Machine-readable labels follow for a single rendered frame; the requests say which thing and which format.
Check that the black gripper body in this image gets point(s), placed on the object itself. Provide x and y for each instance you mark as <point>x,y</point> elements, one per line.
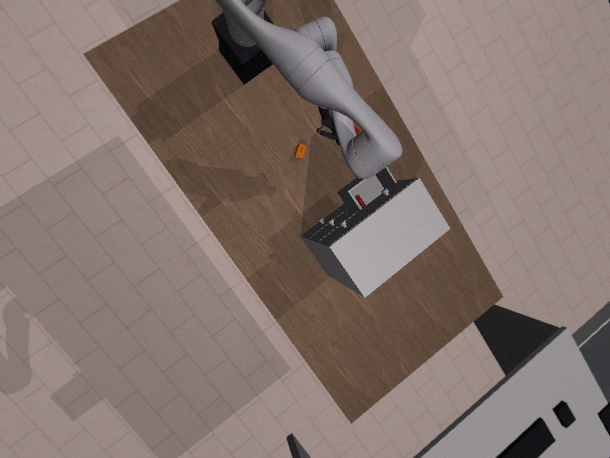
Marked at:
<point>326,118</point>

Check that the grey chest of drawers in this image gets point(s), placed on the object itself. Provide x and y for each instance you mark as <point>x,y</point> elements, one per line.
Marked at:
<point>384,242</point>

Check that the red aa battery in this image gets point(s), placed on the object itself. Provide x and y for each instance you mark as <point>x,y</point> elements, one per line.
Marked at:
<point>360,201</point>

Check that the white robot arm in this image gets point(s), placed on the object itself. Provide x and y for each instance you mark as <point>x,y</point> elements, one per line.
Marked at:
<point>312,74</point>

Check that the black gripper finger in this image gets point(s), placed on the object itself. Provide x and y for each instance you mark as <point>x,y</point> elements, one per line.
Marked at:
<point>323,131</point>

